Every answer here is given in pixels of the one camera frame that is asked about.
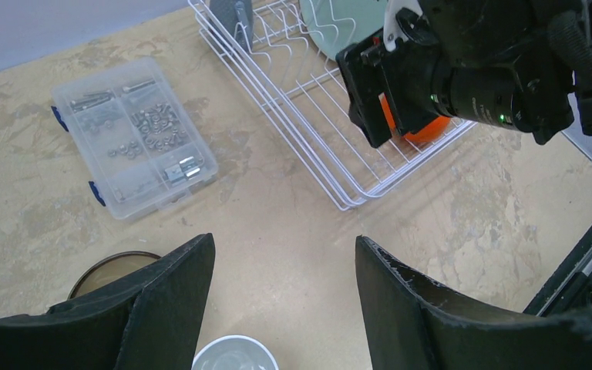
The white wire dish rack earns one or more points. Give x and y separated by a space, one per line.
302 93

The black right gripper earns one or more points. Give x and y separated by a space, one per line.
393 93

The light green round plate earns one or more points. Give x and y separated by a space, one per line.
335 24

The pink flowered mug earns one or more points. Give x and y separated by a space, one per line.
235 352

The brown rimmed beige bowl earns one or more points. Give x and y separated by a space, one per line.
111 269

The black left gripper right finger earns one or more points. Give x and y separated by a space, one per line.
415 322

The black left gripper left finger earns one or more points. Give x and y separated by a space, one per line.
149 319

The black table edge rail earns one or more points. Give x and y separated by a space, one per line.
582 265

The grey printed mug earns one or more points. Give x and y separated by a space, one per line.
236 17

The clear plastic screw box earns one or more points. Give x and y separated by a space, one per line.
138 142

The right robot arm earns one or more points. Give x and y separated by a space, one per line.
519 65

